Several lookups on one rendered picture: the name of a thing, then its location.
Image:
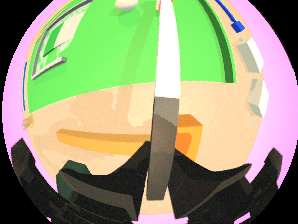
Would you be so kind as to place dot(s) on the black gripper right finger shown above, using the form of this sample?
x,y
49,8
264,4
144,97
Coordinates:
x,y
190,184

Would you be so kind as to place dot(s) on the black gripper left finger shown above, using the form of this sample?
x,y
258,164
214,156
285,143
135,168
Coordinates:
x,y
123,188

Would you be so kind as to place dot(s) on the white oval ball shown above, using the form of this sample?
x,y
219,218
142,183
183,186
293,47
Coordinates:
x,y
126,5

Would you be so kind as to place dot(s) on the green putting mat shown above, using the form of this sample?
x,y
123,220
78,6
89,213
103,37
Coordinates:
x,y
113,48

